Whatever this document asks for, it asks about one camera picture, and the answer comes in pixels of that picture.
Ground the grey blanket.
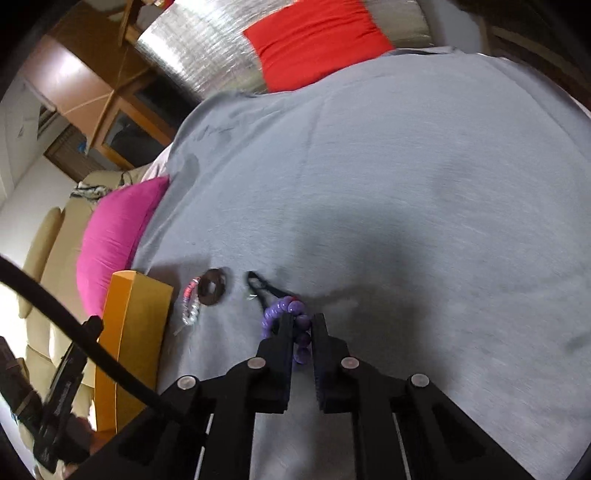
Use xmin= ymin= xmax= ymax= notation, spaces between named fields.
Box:
xmin=129 ymin=46 xmax=591 ymax=480

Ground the silver striped cushion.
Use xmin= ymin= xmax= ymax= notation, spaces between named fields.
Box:
xmin=137 ymin=0 xmax=435 ymax=101

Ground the pink and clear bead bracelet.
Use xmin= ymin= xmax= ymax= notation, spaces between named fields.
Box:
xmin=174 ymin=276 xmax=204 ymax=335

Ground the pink pillow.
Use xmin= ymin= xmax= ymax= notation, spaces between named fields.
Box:
xmin=76 ymin=175 xmax=171 ymax=316

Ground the black cable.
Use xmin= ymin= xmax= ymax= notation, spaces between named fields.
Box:
xmin=0 ymin=255 xmax=204 ymax=425

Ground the beige sofa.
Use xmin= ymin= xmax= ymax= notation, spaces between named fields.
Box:
xmin=17 ymin=166 xmax=153 ymax=476

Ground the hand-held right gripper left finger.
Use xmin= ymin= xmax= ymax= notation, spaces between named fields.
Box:
xmin=82 ymin=312 xmax=296 ymax=480

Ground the purple bead bracelet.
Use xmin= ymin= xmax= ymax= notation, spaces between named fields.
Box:
xmin=261 ymin=296 xmax=313 ymax=370

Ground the wooden cabinet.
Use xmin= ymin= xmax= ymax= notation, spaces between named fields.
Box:
xmin=28 ymin=0 xmax=204 ymax=169

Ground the red pillow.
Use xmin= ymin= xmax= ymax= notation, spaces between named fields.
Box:
xmin=243 ymin=0 xmax=397 ymax=93

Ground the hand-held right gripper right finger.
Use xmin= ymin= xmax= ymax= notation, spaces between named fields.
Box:
xmin=312 ymin=313 xmax=536 ymax=480

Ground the black hair clip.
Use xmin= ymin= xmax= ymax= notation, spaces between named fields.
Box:
xmin=246 ymin=270 xmax=296 ymax=311

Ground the dark brown ring bangle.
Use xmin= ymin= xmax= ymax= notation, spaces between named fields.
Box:
xmin=196 ymin=268 xmax=230 ymax=307

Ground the orange box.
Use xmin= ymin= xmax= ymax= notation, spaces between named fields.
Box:
xmin=92 ymin=270 xmax=174 ymax=433

